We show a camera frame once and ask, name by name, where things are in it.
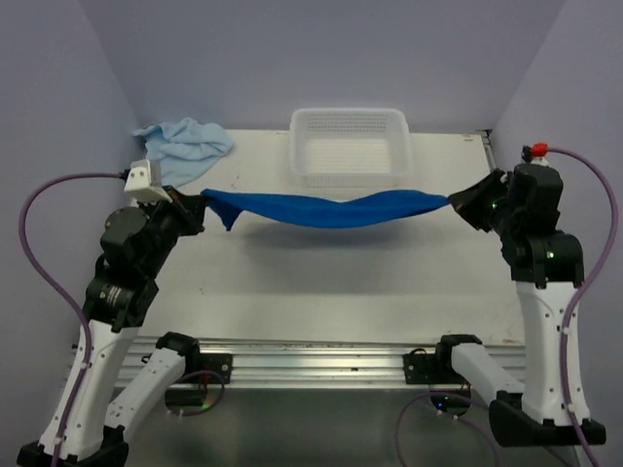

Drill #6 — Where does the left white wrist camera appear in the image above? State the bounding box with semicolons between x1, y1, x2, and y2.
124;159;172;203

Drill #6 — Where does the dark blue towel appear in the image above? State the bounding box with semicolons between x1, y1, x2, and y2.
202;189;449;231

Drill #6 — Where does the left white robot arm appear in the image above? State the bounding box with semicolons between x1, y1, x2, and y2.
17;189;228;466

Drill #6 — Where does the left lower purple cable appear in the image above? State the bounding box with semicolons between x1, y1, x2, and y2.
165;369;227;417

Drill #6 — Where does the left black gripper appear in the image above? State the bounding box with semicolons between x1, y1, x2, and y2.
136;183;208;276

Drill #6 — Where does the red cable connector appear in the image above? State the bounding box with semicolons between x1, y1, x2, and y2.
521;143;549;162

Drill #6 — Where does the light blue towel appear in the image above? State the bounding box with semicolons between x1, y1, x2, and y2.
132;118;235;188

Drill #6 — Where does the white perforated plastic basket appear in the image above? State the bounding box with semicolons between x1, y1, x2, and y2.
288;107;414;189

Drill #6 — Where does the aluminium mounting rail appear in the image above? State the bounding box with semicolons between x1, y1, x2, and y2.
62;340;527;390

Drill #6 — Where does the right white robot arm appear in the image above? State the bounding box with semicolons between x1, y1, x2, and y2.
403;163;606;448

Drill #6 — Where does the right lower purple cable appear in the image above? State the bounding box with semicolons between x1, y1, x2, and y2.
394;391;502;467

